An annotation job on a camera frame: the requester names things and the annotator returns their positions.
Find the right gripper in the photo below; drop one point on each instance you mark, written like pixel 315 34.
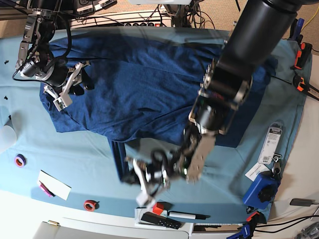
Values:
pixel 57 75

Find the orange black clamp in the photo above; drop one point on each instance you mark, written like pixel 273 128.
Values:
pixel 302 55

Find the white black marker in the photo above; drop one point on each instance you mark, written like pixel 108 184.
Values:
pixel 187 215

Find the white power strip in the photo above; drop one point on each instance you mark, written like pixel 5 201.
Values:
pixel 152 18

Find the blue box with black knob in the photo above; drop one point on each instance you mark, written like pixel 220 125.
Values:
pixel 262 191

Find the light blue table cloth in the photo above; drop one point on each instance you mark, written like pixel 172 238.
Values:
pixel 83 160

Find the orange black utility knife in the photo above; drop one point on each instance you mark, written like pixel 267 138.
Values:
pixel 305 88

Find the white paper tag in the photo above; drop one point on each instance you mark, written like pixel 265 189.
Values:
pixel 256 170

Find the red tape roll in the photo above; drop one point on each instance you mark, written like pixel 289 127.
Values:
pixel 91 205

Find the black phone device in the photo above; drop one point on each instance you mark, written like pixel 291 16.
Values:
pixel 301 202

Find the blue black spring clamp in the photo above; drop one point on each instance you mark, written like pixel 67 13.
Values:
pixel 295 29

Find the purple tape roll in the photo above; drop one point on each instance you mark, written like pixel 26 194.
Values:
pixel 20 160

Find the clear blister pack with label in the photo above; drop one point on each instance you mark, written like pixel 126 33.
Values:
pixel 271 142

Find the translucent white plastic cylinder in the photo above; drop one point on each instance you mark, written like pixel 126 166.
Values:
pixel 7 138

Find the blue orange bottom clamp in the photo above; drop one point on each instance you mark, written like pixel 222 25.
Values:
pixel 248 228

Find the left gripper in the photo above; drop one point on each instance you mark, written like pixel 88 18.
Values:
pixel 164 168

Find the black remote control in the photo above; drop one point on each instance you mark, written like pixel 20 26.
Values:
pixel 155 219

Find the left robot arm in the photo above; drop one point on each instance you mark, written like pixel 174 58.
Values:
pixel 228 81

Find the blue t-shirt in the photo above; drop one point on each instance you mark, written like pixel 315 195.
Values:
pixel 143 89

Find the red cube block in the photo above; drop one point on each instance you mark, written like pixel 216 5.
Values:
pixel 158 208

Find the white notepad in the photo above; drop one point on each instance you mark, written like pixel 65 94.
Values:
pixel 58 188

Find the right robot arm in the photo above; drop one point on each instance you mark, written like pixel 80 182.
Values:
pixel 36 62

